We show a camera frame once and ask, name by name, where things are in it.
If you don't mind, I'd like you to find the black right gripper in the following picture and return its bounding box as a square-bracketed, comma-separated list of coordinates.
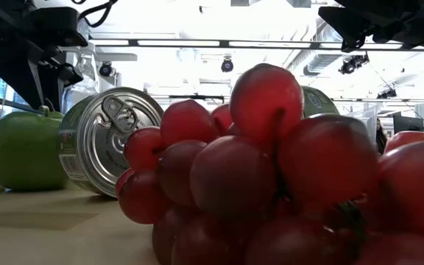
[317, 0, 424, 53]

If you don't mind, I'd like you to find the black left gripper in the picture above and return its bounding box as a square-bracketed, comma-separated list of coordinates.
[0, 0, 90, 113]

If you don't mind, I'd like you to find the clear bottle white cap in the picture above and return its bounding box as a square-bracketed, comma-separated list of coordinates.
[63, 42, 101, 113]

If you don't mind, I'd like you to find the dark green label can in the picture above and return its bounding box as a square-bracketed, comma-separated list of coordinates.
[302, 85, 341, 119]

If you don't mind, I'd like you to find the green apple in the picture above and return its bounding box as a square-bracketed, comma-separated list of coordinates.
[0, 105, 69, 192]

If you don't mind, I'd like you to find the silver pull-tab tin can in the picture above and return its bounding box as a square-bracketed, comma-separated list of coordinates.
[57, 86, 165, 198]

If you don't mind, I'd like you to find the red grape bunch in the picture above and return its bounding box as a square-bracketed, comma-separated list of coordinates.
[115, 62, 424, 265]

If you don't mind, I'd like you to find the black track light cluster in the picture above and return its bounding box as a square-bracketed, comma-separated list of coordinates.
[338, 53, 370, 76]
[376, 88, 398, 99]

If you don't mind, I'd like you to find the black computer monitor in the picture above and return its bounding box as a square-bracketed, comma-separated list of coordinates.
[393, 112, 424, 134]

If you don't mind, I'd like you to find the person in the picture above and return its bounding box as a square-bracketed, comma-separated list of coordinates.
[375, 117, 388, 155]

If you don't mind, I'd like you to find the black overhead rig crossbar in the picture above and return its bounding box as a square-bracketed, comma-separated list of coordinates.
[88, 38, 424, 52]

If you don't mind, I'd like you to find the black round overhead camera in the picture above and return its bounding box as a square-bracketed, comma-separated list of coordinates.
[99, 61, 114, 78]
[220, 57, 235, 74]

